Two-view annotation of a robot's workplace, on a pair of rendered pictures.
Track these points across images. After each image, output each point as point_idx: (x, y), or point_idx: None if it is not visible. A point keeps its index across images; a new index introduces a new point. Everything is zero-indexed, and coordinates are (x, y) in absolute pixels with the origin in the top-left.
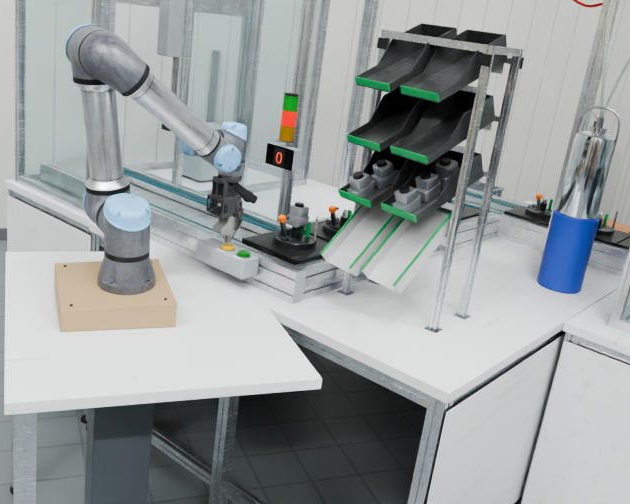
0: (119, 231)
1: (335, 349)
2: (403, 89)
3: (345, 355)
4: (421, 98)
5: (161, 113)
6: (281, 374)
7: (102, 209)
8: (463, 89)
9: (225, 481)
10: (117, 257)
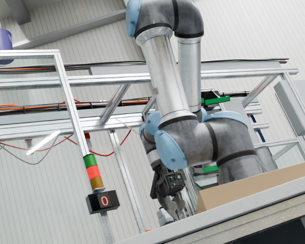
0: (246, 127)
1: None
2: (207, 101)
3: None
4: (219, 102)
5: (200, 61)
6: None
7: (212, 124)
8: (214, 108)
9: None
10: (254, 151)
